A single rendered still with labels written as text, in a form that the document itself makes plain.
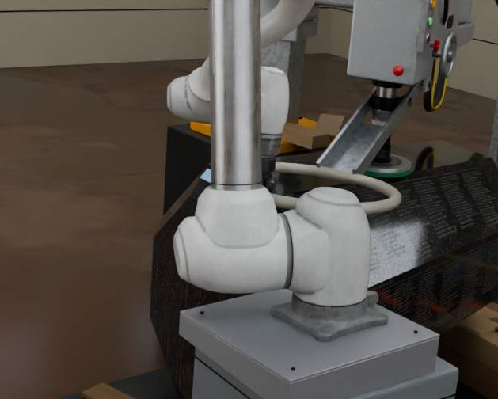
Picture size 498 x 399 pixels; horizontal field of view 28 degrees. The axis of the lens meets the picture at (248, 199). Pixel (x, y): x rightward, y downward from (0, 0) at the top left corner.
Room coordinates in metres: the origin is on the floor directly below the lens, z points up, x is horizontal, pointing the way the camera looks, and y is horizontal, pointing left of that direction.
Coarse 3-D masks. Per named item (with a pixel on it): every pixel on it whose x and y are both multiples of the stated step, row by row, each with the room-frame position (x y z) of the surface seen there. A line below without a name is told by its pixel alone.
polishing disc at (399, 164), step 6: (390, 156) 3.18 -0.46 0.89; (396, 156) 3.18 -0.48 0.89; (372, 162) 3.08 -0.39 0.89; (390, 162) 3.10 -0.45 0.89; (396, 162) 3.10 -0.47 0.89; (402, 162) 3.11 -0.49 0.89; (408, 162) 3.11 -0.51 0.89; (372, 168) 3.02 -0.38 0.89; (378, 168) 3.02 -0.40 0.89; (384, 168) 3.02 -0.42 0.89; (390, 168) 3.03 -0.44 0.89; (396, 168) 3.03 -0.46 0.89; (402, 168) 3.04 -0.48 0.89; (408, 168) 3.06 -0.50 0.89
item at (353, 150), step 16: (432, 80) 3.26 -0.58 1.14; (368, 96) 3.14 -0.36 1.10; (368, 112) 3.13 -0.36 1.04; (400, 112) 3.07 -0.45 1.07; (352, 128) 2.99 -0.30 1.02; (368, 128) 3.02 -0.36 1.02; (384, 128) 2.93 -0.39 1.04; (336, 144) 2.86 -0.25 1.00; (352, 144) 2.92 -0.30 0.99; (368, 144) 2.92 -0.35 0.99; (320, 160) 2.75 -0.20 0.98; (336, 160) 2.83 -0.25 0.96; (352, 160) 2.83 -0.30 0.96; (368, 160) 2.80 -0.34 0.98
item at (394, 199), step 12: (276, 168) 2.72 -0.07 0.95; (288, 168) 2.73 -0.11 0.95; (300, 168) 2.74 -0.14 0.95; (312, 168) 2.74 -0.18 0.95; (324, 168) 2.74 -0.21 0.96; (348, 180) 2.70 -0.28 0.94; (360, 180) 2.67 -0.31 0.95; (372, 180) 2.65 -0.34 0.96; (384, 192) 2.58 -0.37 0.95; (396, 192) 2.50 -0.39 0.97; (276, 204) 2.30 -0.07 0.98; (288, 204) 2.29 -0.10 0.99; (372, 204) 2.34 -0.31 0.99; (384, 204) 2.36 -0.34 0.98; (396, 204) 2.41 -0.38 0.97
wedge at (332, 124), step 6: (324, 114) 4.03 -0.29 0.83; (318, 120) 3.97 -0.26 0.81; (324, 120) 3.97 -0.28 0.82; (330, 120) 3.97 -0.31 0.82; (336, 120) 3.97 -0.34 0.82; (342, 120) 3.97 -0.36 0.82; (318, 126) 3.91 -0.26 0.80; (324, 126) 3.91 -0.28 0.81; (330, 126) 3.92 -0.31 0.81; (336, 126) 3.92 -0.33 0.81; (342, 126) 3.97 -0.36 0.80; (330, 132) 3.86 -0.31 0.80; (336, 132) 3.86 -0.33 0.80
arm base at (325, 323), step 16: (288, 304) 1.91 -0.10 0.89; (304, 304) 1.85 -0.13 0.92; (368, 304) 1.95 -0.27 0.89; (288, 320) 1.87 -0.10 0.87; (304, 320) 1.84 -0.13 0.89; (320, 320) 1.82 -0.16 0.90; (336, 320) 1.82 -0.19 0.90; (352, 320) 1.83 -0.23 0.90; (368, 320) 1.86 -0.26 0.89; (384, 320) 1.87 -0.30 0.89; (320, 336) 1.78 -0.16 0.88; (336, 336) 1.80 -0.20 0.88
